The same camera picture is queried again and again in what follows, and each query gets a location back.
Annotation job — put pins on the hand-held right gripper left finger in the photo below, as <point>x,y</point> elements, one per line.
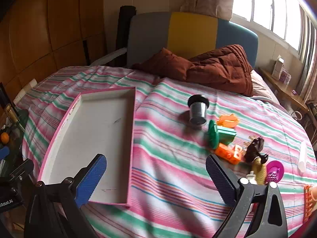
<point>91,178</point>

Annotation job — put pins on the green toy press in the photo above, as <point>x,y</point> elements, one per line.
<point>214,133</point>

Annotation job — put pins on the yellow embossed toy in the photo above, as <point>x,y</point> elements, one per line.
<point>259,171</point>

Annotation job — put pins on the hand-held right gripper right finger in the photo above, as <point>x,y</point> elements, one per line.
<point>220,181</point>

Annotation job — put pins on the brown toy mold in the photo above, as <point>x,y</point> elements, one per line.
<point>255,147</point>

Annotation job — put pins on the pink shallow cardboard box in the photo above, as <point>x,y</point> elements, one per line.
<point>94,133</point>

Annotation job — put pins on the black gold bottle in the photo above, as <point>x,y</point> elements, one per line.
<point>8,107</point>

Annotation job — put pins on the purple box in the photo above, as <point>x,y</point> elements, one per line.
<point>284,76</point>

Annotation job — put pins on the small white toy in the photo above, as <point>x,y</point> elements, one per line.
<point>251,177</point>

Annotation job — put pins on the black rolled mat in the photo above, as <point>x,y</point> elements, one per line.
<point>125,29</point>

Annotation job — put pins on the wooden shelf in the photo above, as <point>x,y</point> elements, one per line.
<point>284,91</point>

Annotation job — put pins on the orange toy mold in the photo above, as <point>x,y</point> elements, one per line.
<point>227,121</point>

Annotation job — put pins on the dark side table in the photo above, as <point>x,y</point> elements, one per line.
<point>18,129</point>

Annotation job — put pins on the white carton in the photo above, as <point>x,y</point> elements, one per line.
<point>277,69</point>

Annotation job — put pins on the white rail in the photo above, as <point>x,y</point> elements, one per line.
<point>109,55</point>

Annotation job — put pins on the magenta toy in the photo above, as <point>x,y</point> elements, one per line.
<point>275,172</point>

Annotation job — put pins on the white plastic tube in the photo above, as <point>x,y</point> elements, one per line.
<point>302,156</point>

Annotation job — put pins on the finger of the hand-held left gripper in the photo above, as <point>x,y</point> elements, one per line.
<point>3,152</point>

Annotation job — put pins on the orange linked toy cubes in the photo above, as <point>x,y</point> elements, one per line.
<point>223,151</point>

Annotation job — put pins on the pale pillow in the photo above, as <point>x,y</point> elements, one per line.
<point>262,86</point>

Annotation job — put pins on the grey cup with black rim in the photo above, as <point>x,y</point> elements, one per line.
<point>198,111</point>

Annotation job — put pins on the grey yellow blue headboard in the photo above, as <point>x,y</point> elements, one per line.
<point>193,34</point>

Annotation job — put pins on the orange fruit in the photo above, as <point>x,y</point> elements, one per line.
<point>4,137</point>

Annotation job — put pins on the wooden wardrobe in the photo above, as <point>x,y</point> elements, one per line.
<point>49,29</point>

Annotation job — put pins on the window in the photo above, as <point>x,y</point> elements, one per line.
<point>267,5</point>

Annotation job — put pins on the brown quilt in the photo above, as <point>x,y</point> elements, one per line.
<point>218,72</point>

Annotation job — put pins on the orange toy comb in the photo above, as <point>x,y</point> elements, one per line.
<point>308,203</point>

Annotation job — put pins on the striped bedsheet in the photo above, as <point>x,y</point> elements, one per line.
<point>173,153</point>

